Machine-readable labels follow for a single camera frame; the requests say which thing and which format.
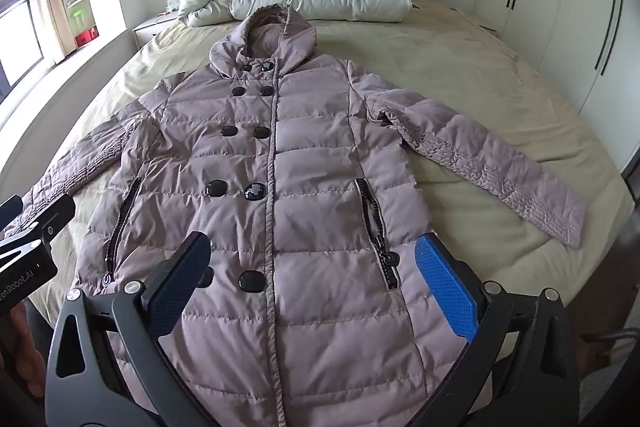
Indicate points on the white nightstand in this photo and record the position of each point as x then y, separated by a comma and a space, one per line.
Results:
152, 27

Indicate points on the white wardrobe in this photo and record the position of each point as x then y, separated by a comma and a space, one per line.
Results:
560, 7

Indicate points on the mauve quilted hooded coat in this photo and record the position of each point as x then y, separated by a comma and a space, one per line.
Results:
310, 187

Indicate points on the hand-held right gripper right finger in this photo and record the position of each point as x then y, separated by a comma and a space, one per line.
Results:
445, 287

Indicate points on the bed with beige sheet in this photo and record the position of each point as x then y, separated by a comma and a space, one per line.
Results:
475, 72

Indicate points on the green plastic object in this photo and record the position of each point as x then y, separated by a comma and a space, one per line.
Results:
77, 12

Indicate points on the person's left hand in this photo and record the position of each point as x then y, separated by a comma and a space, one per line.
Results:
22, 347

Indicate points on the dark framed window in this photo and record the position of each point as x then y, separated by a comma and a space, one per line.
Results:
15, 37

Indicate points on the red box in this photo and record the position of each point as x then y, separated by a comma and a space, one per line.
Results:
85, 38

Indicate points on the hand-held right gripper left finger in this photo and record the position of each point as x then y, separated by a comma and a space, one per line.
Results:
182, 277

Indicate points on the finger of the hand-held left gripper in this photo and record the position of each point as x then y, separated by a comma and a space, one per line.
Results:
50, 219
9, 214

